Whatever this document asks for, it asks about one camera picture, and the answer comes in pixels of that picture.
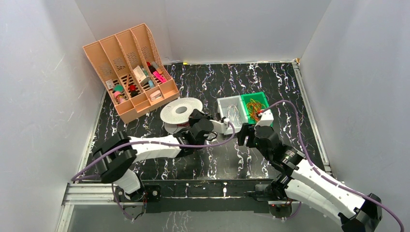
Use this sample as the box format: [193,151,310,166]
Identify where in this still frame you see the white perforated filament spool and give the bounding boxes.
[160,97,203,134]

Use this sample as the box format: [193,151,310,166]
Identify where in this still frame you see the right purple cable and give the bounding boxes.
[261,100,405,232]

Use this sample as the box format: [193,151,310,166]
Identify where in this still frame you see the purple cable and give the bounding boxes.
[261,100,405,232]
[70,121,236,183]

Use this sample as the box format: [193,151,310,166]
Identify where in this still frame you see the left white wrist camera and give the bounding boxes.
[210,118,233,135]

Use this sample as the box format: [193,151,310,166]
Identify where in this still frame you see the white wires in bin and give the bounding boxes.
[224,104,246,128]

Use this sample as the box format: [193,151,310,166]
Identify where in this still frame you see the white plastic bin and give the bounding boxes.
[217,95,248,133]

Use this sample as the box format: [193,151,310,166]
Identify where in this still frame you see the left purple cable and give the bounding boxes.
[70,121,236,183]

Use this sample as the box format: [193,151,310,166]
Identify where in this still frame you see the pink tape roll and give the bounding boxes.
[113,85,127,104]

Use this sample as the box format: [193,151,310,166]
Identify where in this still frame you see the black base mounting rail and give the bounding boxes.
[143,179,290,213]

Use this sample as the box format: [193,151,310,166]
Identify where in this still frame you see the yellow and red wire bundle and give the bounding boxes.
[246,98,266,122]

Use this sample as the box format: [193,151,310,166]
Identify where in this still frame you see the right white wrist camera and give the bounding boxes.
[256,109,274,126]

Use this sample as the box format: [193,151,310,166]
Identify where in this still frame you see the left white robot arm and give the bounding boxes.
[92,110,215,202]

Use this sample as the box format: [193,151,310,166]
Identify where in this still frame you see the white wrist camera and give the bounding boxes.
[256,109,274,126]
[210,118,233,135]

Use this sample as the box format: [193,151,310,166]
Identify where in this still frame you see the peach desk file organizer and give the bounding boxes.
[83,23,180,123]

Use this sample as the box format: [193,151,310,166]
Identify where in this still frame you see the green plastic bin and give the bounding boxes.
[240,92,269,124]

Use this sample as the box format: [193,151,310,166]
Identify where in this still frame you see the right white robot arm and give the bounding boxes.
[237,123,382,232]

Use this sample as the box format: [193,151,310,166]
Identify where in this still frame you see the white label box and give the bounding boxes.
[133,66,148,85]

